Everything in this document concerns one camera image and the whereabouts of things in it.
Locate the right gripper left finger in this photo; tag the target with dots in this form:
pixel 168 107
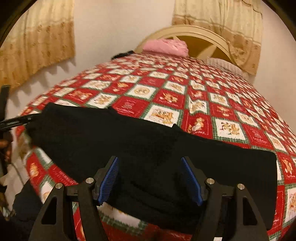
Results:
pixel 55 220

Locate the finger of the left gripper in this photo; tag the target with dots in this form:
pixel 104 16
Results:
pixel 18 121

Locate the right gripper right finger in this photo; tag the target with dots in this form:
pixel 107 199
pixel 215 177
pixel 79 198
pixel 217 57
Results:
pixel 228 212

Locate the black pants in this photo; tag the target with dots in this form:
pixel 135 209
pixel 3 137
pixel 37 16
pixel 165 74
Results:
pixel 149 185

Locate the beige side window curtain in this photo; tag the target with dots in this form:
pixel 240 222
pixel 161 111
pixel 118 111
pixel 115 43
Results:
pixel 42 36

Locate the black object at bed edge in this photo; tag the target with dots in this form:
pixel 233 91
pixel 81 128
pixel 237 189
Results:
pixel 120 55

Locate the red checkered teddy bedspread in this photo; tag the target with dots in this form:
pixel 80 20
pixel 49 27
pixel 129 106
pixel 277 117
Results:
pixel 201 99

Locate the striped pillow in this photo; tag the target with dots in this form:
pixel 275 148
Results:
pixel 226 66

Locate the pink pillow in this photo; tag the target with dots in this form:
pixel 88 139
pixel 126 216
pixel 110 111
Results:
pixel 168 47

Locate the cream wooden headboard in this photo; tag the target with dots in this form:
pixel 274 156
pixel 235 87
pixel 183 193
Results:
pixel 202 43

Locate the beige curtain behind headboard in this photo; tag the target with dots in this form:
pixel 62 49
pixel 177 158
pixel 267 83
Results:
pixel 238 22

